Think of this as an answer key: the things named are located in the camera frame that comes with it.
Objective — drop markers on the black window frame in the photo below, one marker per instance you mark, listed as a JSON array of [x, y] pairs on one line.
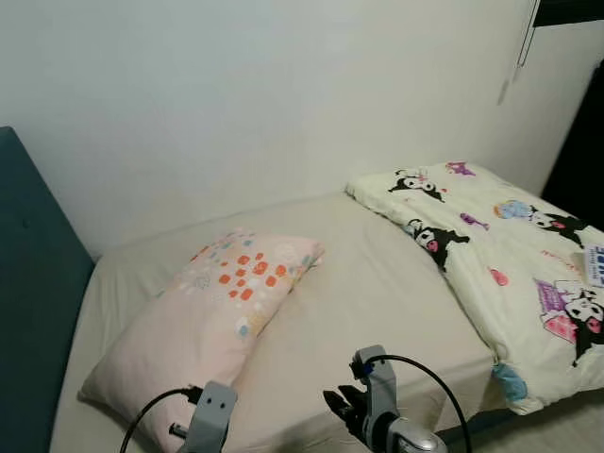
[[566, 9]]

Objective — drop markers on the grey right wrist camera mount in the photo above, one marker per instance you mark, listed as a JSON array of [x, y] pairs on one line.
[[380, 396]]

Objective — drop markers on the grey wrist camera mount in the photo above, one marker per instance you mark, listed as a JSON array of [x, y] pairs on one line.
[[212, 415], [380, 396]]

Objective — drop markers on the mattress with beige sheet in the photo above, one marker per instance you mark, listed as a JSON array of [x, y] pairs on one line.
[[377, 283]]

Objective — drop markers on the pink patterned pillow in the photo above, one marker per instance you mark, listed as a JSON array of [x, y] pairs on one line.
[[189, 330]]

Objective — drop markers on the blue fabric headboard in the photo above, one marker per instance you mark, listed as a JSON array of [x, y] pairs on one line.
[[28, 283]]

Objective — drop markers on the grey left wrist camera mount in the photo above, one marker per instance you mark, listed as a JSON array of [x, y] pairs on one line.
[[212, 415]]

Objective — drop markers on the cream cartoon print blanket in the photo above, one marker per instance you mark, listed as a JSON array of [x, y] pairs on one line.
[[491, 274]]

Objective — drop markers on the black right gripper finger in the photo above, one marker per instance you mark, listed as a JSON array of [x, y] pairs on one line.
[[333, 402], [349, 392]]

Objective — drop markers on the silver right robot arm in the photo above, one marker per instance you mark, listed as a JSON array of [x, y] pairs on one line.
[[415, 442]]

